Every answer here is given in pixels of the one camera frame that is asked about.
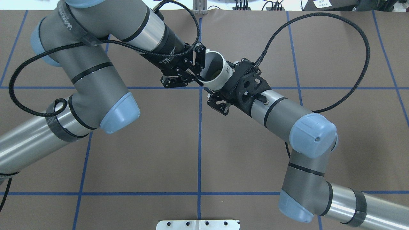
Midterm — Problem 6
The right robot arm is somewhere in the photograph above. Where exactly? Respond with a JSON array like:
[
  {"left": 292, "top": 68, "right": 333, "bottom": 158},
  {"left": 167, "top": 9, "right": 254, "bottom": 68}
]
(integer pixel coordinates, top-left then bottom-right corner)
[{"left": 201, "top": 51, "right": 408, "bottom": 230}]

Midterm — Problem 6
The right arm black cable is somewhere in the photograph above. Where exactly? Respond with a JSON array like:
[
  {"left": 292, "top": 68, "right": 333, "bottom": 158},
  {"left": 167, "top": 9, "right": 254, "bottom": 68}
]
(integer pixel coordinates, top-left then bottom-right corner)
[{"left": 254, "top": 12, "right": 371, "bottom": 114}]

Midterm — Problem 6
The aluminium frame post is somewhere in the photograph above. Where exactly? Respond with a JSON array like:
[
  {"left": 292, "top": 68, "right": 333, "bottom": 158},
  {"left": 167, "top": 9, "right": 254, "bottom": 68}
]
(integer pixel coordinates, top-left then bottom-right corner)
[{"left": 192, "top": 0, "right": 208, "bottom": 15}]

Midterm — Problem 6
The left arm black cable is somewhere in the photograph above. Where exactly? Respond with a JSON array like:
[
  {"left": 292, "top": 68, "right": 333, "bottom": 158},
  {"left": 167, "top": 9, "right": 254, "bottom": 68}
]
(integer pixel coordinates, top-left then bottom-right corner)
[{"left": 9, "top": 0, "right": 201, "bottom": 117}]

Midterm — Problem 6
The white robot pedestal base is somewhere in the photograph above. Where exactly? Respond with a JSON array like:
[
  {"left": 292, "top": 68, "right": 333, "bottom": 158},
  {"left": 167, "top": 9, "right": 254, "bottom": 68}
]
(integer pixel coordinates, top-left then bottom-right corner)
[{"left": 156, "top": 219, "right": 241, "bottom": 230}]

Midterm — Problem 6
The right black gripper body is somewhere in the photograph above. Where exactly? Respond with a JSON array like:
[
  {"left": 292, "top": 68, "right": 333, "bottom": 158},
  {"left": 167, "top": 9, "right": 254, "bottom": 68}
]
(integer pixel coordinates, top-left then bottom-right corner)
[{"left": 220, "top": 58, "right": 271, "bottom": 115}]

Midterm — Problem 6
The white ceramic mug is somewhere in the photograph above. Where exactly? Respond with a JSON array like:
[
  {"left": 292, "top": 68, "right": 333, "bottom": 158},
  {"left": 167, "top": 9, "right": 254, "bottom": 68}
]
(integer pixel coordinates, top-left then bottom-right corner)
[{"left": 199, "top": 49, "right": 234, "bottom": 91}]

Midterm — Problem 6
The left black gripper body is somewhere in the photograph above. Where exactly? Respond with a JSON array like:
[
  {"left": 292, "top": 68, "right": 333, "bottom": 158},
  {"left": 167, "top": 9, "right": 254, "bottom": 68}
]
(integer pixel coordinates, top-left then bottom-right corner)
[{"left": 142, "top": 30, "right": 193, "bottom": 72}]

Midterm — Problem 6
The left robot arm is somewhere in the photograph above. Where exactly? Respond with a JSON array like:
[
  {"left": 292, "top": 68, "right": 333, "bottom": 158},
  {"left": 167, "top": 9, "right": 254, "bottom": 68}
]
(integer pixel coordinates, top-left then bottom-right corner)
[{"left": 1, "top": 0, "right": 204, "bottom": 182}]

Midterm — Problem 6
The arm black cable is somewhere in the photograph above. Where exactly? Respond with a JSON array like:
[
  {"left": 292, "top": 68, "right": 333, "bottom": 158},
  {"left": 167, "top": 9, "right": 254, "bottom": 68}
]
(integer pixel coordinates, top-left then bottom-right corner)
[
  {"left": 9, "top": 0, "right": 201, "bottom": 117},
  {"left": 254, "top": 12, "right": 371, "bottom": 114}
]

